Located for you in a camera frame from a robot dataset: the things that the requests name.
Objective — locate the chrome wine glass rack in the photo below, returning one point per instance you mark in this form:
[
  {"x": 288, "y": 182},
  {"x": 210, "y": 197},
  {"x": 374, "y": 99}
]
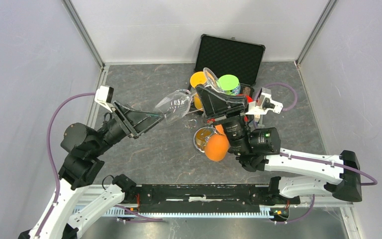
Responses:
[{"x": 195, "y": 121}]

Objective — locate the clear wine glass rear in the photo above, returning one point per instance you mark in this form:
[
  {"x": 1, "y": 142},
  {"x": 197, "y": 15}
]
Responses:
[{"x": 212, "y": 81}]

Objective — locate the orange plastic wine glass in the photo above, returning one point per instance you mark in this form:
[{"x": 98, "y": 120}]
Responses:
[{"x": 217, "y": 145}]

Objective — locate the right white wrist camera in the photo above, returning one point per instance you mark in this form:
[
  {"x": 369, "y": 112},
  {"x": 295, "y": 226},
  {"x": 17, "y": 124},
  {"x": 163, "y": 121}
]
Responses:
[{"x": 264, "y": 104}]

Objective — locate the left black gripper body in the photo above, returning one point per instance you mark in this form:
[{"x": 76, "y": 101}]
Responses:
[{"x": 122, "y": 122}]

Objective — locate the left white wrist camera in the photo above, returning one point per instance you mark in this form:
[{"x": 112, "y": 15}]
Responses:
[{"x": 103, "y": 97}]

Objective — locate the clear wine glass front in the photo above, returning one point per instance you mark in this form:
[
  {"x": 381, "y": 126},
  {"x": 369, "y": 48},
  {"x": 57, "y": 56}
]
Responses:
[{"x": 174, "y": 106}]

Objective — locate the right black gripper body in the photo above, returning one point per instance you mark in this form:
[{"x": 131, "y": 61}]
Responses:
[{"x": 239, "y": 113}]

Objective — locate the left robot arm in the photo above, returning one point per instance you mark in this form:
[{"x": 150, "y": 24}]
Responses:
[{"x": 84, "y": 145}]

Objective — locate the white toy brick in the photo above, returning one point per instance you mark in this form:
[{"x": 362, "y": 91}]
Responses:
[{"x": 257, "y": 119}]

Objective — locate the grey toy brick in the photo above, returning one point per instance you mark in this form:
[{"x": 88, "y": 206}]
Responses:
[{"x": 260, "y": 124}]

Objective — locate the red plastic wine glass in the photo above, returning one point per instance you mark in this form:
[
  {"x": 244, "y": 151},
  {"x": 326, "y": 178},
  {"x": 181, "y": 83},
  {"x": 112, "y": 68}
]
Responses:
[{"x": 248, "y": 98}]

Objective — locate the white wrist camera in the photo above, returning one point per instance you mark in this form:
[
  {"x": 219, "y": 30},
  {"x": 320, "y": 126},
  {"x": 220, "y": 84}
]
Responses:
[
  {"x": 103, "y": 97},
  {"x": 264, "y": 104}
]

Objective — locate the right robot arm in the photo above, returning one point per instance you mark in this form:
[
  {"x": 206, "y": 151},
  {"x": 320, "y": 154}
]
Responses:
[{"x": 260, "y": 150}]

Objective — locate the black poker chip case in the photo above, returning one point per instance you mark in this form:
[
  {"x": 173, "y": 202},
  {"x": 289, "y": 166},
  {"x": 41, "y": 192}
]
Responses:
[{"x": 224, "y": 56}]

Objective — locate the green plastic wine glass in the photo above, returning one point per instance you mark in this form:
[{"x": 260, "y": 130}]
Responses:
[{"x": 230, "y": 84}]

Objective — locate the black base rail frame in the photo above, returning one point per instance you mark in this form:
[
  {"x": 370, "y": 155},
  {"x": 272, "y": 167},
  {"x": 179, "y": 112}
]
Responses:
[{"x": 140, "y": 203}]

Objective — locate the clear wine glass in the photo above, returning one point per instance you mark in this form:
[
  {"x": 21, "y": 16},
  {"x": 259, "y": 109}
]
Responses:
[
  {"x": 212, "y": 81},
  {"x": 174, "y": 106}
]

